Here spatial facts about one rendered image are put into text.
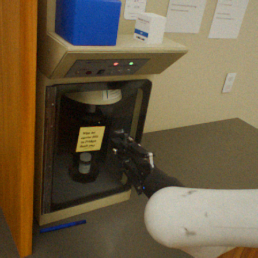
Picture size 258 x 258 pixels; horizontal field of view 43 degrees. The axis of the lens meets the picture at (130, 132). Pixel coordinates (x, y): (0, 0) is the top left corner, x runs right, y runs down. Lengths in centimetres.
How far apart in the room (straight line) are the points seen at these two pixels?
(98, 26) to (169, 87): 98
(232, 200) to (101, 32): 40
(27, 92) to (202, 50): 114
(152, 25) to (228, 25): 100
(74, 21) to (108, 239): 63
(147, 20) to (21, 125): 36
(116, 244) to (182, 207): 48
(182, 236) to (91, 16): 44
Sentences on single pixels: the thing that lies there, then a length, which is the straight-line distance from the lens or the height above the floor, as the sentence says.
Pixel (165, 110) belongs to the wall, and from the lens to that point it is 167.
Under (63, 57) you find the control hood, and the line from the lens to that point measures 68.
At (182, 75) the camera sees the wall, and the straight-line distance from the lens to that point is 165.
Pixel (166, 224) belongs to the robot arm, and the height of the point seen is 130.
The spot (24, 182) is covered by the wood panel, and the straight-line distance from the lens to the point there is 80.
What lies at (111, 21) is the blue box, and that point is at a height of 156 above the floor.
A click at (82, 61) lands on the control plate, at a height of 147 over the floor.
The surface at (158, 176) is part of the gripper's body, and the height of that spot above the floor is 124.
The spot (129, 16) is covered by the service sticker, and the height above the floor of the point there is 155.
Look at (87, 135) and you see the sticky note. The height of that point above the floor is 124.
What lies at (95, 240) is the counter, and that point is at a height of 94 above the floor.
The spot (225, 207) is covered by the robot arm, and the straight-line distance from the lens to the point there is 53.
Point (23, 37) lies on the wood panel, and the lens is 65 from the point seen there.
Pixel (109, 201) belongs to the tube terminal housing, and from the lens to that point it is 111.
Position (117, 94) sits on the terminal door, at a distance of 88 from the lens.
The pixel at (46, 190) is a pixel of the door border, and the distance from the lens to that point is 95.
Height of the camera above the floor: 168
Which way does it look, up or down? 28 degrees down
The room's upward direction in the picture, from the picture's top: 10 degrees clockwise
